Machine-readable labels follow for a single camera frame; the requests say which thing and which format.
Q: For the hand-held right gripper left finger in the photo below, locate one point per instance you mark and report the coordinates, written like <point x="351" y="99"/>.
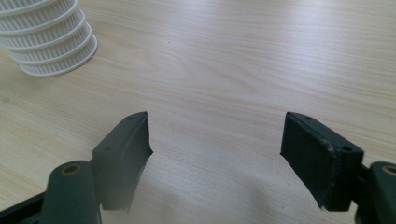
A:
<point x="120" y="161"/>

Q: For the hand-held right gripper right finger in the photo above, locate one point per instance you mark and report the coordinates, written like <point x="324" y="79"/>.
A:
<point x="320" y="161"/>

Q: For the stack of white paper cups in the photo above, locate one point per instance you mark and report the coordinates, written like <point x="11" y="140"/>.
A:
<point x="46" y="40"/>

